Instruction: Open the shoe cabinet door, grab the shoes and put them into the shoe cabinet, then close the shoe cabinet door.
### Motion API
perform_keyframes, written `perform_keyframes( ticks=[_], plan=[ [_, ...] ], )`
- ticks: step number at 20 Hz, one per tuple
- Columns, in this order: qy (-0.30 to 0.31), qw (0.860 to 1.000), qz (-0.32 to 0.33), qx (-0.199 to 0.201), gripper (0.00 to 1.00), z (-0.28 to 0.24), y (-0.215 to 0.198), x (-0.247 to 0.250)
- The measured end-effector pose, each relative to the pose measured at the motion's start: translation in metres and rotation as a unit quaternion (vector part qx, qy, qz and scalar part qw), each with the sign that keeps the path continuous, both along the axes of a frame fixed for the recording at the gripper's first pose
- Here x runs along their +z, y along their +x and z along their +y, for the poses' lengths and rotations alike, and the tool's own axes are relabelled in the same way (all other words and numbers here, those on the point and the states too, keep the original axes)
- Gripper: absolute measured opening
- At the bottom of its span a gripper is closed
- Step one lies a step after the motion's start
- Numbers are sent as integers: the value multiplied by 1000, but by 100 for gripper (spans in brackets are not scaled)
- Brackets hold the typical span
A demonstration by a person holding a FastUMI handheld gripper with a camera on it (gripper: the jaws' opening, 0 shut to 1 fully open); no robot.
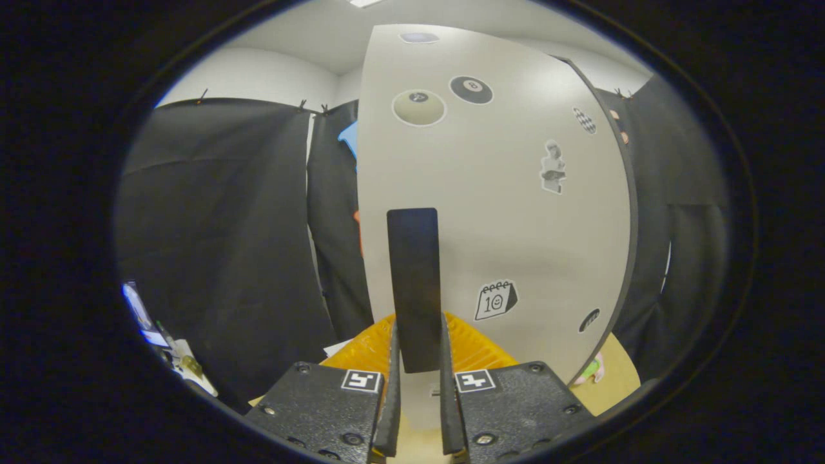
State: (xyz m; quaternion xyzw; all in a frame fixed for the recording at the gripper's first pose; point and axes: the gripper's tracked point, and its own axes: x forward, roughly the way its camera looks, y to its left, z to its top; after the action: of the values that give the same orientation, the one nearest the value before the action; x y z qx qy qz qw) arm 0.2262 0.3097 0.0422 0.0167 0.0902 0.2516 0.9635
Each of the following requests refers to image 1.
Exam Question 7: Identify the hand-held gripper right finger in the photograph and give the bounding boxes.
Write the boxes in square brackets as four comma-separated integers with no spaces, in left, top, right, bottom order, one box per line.
[440,312,597,464]

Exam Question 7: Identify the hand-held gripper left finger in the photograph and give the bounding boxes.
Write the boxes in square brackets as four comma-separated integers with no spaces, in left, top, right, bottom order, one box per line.
[245,314,402,464]

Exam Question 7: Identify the light grey shoe cabinet door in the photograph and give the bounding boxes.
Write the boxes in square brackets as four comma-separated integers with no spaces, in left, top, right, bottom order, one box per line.
[356,24,636,431]

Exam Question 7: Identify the pink and green plush toy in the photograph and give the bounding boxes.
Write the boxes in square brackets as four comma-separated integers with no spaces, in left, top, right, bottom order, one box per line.
[574,353,607,386]

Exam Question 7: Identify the white and gold object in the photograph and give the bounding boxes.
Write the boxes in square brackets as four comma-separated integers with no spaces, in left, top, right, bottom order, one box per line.
[164,338,220,397]

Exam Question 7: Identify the computer monitor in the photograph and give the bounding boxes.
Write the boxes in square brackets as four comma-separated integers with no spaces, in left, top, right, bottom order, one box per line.
[122,280,170,349]

